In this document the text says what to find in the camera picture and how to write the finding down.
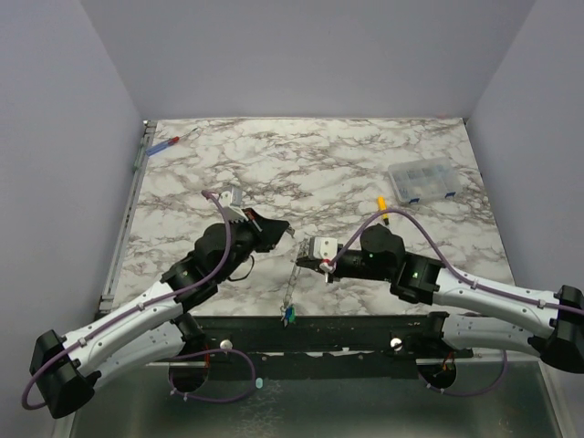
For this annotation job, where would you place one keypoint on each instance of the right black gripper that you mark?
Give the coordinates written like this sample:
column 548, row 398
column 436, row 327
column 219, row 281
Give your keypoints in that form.
column 315, row 263

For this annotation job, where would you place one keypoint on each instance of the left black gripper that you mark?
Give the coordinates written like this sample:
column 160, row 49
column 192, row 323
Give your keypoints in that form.
column 265, row 231

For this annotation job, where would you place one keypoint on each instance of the large grey metal keyring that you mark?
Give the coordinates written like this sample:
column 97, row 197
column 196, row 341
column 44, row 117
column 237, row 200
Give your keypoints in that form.
column 287, row 301

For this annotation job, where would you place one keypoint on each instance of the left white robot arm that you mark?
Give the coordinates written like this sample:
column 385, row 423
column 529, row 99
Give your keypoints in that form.
column 63, row 368

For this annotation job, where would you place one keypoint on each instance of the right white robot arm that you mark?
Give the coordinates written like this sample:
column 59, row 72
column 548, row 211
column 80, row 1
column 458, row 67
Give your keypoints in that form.
column 544, row 324

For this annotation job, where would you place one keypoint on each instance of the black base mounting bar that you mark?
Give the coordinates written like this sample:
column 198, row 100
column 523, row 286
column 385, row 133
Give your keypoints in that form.
column 318, row 348

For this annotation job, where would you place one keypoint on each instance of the clear plastic screw box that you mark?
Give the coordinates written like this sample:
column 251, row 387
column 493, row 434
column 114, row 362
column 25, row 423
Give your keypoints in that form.
column 423, row 181

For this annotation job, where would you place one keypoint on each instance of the blue red screwdriver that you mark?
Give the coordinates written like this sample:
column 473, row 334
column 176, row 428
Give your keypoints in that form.
column 163, row 145

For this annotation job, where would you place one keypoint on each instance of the yellow handled screwdriver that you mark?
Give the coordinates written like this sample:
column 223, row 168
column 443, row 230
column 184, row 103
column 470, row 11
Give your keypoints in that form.
column 382, row 207

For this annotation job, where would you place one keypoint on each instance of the left aluminium rail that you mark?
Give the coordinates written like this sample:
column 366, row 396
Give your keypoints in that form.
column 106, row 299

